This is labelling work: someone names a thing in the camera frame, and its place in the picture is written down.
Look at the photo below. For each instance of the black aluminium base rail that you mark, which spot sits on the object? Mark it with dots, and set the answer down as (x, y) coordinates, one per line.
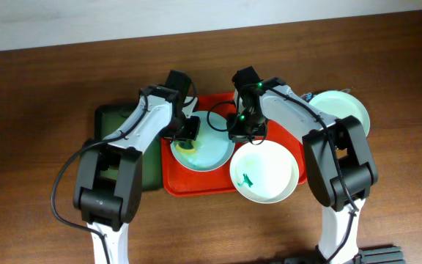
(376, 255)

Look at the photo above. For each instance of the yellow green scrub sponge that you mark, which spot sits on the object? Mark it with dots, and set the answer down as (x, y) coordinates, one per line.
(185, 147)

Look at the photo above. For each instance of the red plastic tray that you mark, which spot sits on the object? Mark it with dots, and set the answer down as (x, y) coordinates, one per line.
(182, 182)

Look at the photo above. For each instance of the pale blue plate top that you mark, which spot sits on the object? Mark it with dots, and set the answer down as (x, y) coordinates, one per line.
(211, 149)

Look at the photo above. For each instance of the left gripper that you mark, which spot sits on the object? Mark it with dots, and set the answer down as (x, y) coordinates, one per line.
(187, 132)

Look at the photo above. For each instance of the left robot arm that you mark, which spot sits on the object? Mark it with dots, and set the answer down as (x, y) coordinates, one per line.
(109, 181)

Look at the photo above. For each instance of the dark green rectangular tray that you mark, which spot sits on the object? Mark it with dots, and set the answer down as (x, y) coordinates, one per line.
(108, 118)

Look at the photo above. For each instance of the pale green plate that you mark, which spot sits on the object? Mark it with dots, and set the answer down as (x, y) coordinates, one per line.
(342, 104)

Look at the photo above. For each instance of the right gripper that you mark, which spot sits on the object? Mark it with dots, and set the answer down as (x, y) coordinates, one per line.
(246, 133)

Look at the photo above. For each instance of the white plate bottom right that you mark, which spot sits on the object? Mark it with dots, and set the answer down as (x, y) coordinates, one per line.
(265, 173)

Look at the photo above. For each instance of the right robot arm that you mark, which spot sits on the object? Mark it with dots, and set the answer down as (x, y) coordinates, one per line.
(339, 165)

